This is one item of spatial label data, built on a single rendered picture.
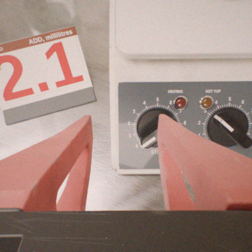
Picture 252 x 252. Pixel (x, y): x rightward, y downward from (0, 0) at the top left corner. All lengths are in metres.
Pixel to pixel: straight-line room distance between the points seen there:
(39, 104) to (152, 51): 0.13
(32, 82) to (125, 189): 0.13
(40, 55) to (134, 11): 0.10
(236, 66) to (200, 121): 0.05
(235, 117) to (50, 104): 0.17
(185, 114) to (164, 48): 0.05
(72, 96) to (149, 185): 0.11
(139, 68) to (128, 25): 0.03
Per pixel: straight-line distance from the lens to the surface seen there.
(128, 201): 0.25
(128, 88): 0.21
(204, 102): 0.21
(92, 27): 0.31
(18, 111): 0.28
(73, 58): 0.26
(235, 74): 0.22
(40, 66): 0.27
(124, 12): 0.21
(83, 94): 0.27
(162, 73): 0.21
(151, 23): 0.20
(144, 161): 0.22
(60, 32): 0.26
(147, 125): 0.21
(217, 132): 0.22
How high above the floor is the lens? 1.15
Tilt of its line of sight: 76 degrees down
